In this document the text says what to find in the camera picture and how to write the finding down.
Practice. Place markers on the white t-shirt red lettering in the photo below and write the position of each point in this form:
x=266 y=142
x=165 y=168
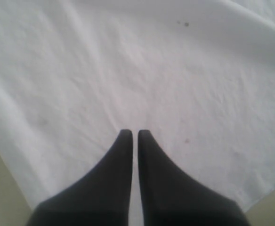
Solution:
x=199 y=74

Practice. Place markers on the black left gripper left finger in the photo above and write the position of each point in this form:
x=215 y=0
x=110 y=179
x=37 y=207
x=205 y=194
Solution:
x=100 y=198

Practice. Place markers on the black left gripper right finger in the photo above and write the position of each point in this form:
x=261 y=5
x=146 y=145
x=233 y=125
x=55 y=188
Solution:
x=172 y=198

